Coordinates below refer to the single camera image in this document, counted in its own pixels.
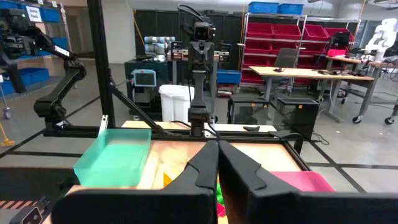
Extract thin yellow hanging cord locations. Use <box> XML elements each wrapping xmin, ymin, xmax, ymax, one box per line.
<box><xmin>125</xmin><ymin>0</ymin><xmax>146</xmax><ymax>47</ymax></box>

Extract white humanoid robot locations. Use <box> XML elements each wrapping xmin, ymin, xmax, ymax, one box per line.
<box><xmin>363</xmin><ymin>17</ymin><xmax>398</xmax><ymax>63</ymax></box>

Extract green toy block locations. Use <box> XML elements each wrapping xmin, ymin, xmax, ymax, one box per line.
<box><xmin>216</xmin><ymin>183</ymin><xmax>225</xmax><ymax>205</ymax></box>

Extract white paper sign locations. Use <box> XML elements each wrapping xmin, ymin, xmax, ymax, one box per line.
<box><xmin>25</xmin><ymin>6</ymin><xmax>43</xmax><ymax>24</ymax></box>

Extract orange black hazard tape strip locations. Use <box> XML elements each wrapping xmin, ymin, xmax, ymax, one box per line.
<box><xmin>0</xmin><ymin>200</ymin><xmax>39</xmax><ymax>210</ymax></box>

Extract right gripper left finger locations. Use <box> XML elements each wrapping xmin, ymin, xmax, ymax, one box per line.
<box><xmin>51</xmin><ymin>139</ymin><xmax>220</xmax><ymax>224</ymax></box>

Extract black glass sided computer case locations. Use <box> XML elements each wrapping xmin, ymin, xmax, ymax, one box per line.
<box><xmin>228</xmin><ymin>94</ymin><xmax>271</xmax><ymax>126</ymax></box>

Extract yellow floor squeegee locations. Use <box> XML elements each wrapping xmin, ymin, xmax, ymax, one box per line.
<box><xmin>0</xmin><ymin>122</ymin><xmax>16</xmax><ymax>147</ymax></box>

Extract red translucent plastic bin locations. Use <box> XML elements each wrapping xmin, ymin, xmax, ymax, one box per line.
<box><xmin>270</xmin><ymin>170</ymin><xmax>335</xmax><ymax>193</ymax></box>

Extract white metal bracket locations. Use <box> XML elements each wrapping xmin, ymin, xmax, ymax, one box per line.
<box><xmin>98</xmin><ymin>114</ymin><xmax>109</xmax><ymax>137</ymax></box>

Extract wooden top wheeled table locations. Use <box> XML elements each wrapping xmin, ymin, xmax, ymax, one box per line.
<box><xmin>325</xmin><ymin>55</ymin><xmax>398</xmax><ymax>126</ymax></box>

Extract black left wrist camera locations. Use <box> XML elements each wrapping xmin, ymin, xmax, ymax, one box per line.
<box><xmin>193</xmin><ymin>22</ymin><xmax>216</xmax><ymax>42</ymax></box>

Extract metal wire shelf rack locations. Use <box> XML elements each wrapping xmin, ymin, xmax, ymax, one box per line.
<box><xmin>239</xmin><ymin>12</ymin><xmax>363</xmax><ymax>90</ymax></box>

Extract grey office chair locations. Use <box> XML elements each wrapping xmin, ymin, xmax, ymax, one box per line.
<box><xmin>273</xmin><ymin>48</ymin><xmax>300</xmax><ymax>94</ymax></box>

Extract red storage bin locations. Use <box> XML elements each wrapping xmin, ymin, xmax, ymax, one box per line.
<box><xmin>298</xmin><ymin>43</ymin><xmax>327</xmax><ymax>57</ymax></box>
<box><xmin>247</xmin><ymin>22</ymin><xmax>274</xmax><ymax>39</ymax></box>
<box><xmin>242</xmin><ymin>55</ymin><xmax>270</xmax><ymax>68</ymax></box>
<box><xmin>272</xmin><ymin>23</ymin><xmax>302</xmax><ymax>40</ymax></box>
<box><xmin>245</xmin><ymin>40</ymin><xmax>272</xmax><ymax>54</ymax></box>
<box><xmin>325</xmin><ymin>27</ymin><xmax>355</xmax><ymax>44</ymax></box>
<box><xmin>241</xmin><ymin>70</ymin><xmax>265</xmax><ymax>84</ymax></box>
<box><xmin>270</xmin><ymin>42</ymin><xmax>299</xmax><ymax>55</ymax></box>
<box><xmin>303</xmin><ymin>24</ymin><xmax>330</xmax><ymax>42</ymax></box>

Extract light blue teach pendant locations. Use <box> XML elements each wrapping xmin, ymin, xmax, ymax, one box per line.
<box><xmin>130</xmin><ymin>68</ymin><xmax>157</xmax><ymax>88</ymax></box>

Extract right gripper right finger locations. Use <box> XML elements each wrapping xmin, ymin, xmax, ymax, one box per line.
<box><xmin>218</xmin><ymin>139</ymin><xmax>398</xmax><ymax>224</ymax></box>

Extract blue storage bin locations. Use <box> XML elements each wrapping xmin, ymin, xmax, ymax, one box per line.
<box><xmin>0</xmin><ymin>79</ymin><xmax>16</xmax><ymax>96</ymax></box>
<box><xmin>39</xmin><ymin>7</ymin><xmax>62</xmax><ymax>24</ymax></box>
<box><xmin>277</xmin><ymin>2</ymin><xmax>305</xmax><ymax>16</ymax></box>
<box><xmin>19</xmin><ymin>67</ymin><xmax>50</xmax><ymax>87</ymax></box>
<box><xmin>51</xmin><ymin>37</ymin><xmax>70</xmax><ymax>51</ymax></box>
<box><xmin>216</xmin><ymin>69</ymin><xmax>242</xmax><ymax>85</ymax></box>
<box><xmin>248</xmin><ymin>1</ymin><xmax>280</xmax><ymax>14</ymax></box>
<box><xmin>0</xmin><ymin>0</ymin><xmax>20</xmax><ymax>10</ymax></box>

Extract green translucent plastic bin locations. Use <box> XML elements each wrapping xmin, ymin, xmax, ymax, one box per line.
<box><xmin>73</xmin><ymin>128</ymin><xmax>152</xmax><ymax>188</ymax></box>

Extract dark green equipment cabinet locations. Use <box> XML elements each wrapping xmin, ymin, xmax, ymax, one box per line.
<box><xmin>124</xmin><ymin>58</ymin><xmax>170</xmax><ymax>121</ymax></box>

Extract white waste bin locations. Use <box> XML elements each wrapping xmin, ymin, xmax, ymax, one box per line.
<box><xmin>158</xmin><ymin>84</ymin><xmax>195</xmax><ymax>123</ymax></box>

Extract black arm base cable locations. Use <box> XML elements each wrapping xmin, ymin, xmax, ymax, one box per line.
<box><xmin>169</xmin><ymin>119</ymin><xmax>220</xmax><ymax>138</ymax></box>

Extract black room divider panels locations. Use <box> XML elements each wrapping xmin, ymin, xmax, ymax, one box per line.
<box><xmin>133</xmin><ymin>9</ymin><xmax>246</xmax><ymax>72</ymax></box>

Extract black aluminium table frame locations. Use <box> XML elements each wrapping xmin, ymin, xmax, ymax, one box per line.
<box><xmin>42</xmin><ymin>0</ymin><xmax>312</xmax><ymax>172</ymax></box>

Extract black computer tower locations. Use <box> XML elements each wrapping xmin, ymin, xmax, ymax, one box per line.
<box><xmin>275</xmin><ymin>97</ymin><xmax>320</xmax><ymax>141</ymax></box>

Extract pink plastic box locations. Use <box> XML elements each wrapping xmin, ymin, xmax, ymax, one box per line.
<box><xmin>326</xmin><ymin>49</ymin><xmax>347</xmax><ymax>58</ymax></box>

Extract metal storage shelf rack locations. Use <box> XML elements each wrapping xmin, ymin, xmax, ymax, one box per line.
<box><xmin>0</xmin><ymin>0</ymin><xmax>73</xmax><ymax>98</ymax></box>

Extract black table-level camera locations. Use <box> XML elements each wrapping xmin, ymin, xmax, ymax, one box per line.
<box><xmin>8</xmin><ymin>203</ymin><xmax>44</xmax><ymax>224</ymax></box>

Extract wooden top work table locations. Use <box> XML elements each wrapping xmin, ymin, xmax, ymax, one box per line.
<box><xmin>248</xmin><ymin>65</ymin><xmax>376</xmax><ymax>124</ymax></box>

